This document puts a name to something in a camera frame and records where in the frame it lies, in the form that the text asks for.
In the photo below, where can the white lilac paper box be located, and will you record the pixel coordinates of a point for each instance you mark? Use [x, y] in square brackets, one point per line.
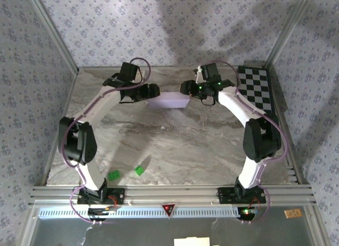
[168, 100]

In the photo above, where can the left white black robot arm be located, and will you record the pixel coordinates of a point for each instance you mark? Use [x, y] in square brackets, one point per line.
[95, 108]

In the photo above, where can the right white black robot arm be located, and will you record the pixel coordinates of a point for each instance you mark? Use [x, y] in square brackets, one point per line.
[238, 105]

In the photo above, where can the black grey checkerboard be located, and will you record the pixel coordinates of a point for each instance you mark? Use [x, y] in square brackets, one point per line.
[254, 82]

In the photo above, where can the small green toy brick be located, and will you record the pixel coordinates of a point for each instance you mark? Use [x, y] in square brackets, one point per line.
[139, 170]

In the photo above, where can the large green toy brick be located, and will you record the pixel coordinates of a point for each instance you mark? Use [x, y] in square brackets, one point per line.
[114, 175]

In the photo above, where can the red black triangle marker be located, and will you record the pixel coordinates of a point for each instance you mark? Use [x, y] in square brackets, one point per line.
[168, 209]

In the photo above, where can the left black electronics board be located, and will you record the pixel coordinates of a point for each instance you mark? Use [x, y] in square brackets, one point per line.
[98, 211]

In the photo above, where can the black electronics board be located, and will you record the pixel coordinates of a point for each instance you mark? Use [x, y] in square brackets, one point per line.
[98, 211]
[247, 214]

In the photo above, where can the right black electronics board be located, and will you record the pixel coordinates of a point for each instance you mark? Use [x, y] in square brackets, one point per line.
[247, 214]

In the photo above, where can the cream flat cardboard sheet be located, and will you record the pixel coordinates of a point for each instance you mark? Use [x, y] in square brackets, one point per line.
[190, 242]

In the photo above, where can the orange label tag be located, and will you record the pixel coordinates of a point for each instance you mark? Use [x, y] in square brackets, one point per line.
[292, 213]

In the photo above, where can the thin aluminium rail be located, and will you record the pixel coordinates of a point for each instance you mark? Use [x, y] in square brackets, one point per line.
[164, 68]

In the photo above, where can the aluminium side rail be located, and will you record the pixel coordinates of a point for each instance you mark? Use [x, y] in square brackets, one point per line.
[283, 103]
[69, 98]

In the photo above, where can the left aluminium frame post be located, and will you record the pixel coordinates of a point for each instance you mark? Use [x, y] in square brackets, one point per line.
[55, 34]

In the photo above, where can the aluminium frame post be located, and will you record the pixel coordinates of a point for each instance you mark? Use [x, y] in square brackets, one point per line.
[289, 29]
[55, 34]

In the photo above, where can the right aluminium frame post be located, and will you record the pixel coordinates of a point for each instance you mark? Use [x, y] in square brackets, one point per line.
[289, 29]

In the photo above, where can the wide ribbed aluminium rail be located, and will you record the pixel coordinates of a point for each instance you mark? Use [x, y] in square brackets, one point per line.
[169, 194]

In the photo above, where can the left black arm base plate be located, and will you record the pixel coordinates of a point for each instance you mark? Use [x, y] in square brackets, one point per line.
[119, 197]

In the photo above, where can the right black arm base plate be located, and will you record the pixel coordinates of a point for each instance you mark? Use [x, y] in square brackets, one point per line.
[225, 195]

